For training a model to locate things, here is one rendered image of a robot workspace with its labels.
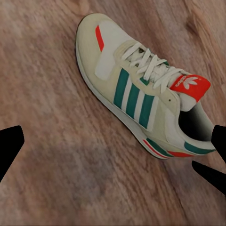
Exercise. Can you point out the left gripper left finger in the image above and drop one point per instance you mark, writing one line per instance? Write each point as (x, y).
(11, 141)

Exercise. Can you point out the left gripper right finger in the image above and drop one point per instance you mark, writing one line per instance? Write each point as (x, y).
(218, 139)

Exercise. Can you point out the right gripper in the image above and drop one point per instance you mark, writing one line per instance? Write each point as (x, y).
(216, 178)

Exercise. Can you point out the gym shoe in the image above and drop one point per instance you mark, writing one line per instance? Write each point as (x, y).
(159, 104)

